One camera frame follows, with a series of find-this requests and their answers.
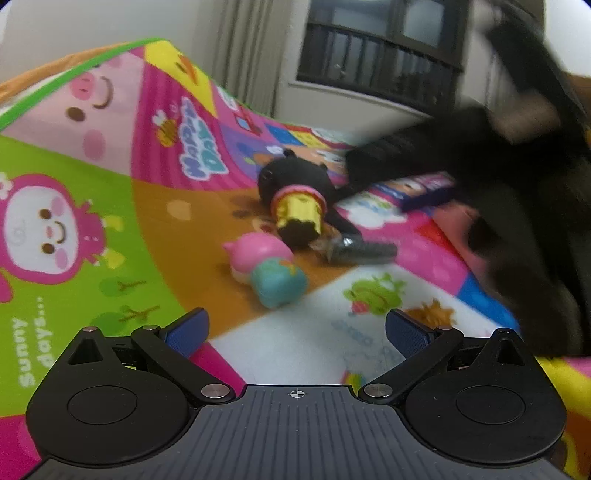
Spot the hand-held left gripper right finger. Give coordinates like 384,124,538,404
358,308,529,404

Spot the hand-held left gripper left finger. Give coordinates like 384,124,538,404
67,307,236,404

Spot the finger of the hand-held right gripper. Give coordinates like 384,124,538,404
345,117,462,188

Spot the small printed card box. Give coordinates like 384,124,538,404
369,172,458,213

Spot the grey metal bolt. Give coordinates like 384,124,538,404
308,233,399,267

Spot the dark barred window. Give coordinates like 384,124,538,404
295,0,467,114

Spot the pink and mint squishy toy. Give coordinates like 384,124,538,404
223,232,308,309

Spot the black plush toy gold band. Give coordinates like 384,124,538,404
257,148,363,252

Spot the colourful cartoon play mat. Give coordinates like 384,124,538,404
0,37,591,480

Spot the beige curtain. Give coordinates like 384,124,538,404
194,0,296,121

